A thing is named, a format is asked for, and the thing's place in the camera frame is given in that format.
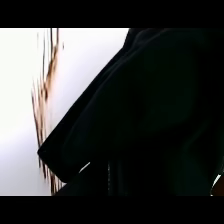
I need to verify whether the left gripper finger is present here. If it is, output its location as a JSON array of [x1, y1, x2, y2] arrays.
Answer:
[[53, 160, 110, 197]]

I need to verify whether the black garment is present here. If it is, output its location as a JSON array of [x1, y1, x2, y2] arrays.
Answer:
[[37, 28, 224, 197]]

